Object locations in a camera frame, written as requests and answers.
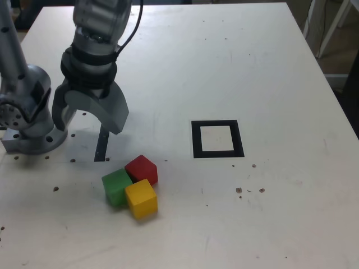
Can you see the green cube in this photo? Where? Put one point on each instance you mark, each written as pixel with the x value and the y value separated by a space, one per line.
pixel 113 185

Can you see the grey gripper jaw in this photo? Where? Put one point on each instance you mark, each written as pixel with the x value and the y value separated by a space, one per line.
pixel 112 112

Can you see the white metal frame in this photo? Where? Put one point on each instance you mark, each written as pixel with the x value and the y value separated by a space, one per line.
pixel 335 27

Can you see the black tape strip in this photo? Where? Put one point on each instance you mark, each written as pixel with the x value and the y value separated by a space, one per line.
pixel 101 148

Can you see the black tape square outline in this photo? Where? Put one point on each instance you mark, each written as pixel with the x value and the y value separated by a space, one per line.
pixel 196 140

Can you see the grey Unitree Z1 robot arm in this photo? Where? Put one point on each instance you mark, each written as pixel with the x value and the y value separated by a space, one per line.
pixel 33 78

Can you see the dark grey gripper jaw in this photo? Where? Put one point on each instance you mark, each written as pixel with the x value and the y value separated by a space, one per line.
pixel 59 112

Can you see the red cube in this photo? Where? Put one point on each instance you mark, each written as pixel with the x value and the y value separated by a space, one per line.
pixel 141 168

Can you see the yellow cube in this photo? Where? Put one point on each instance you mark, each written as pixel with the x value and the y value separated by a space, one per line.
pixel 141 200

